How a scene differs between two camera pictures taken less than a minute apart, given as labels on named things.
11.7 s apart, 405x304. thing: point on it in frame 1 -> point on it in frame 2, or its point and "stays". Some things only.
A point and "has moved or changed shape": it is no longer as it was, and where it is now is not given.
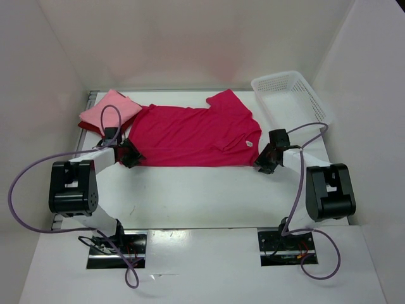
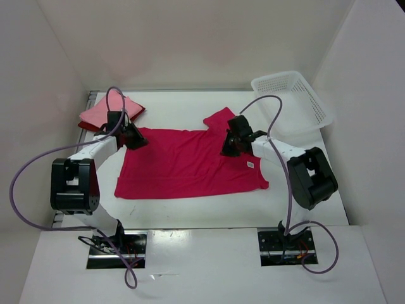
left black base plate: (130, 253) stays
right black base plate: (276, 250) stays
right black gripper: (266, 159) -> (229, 145)
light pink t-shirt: (127, 107) stays
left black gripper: (130, 154) -> (137, 139)
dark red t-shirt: (125, 130) stays
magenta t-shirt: (224, 133) has moved or changed shape
